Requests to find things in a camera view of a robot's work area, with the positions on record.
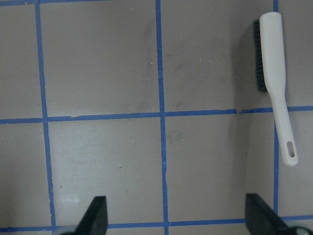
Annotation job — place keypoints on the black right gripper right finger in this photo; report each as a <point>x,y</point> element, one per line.
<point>260,219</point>

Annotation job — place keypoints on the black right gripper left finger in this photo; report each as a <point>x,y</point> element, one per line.
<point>93,222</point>

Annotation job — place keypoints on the white hand brush black bristles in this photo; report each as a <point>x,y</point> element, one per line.
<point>271,78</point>

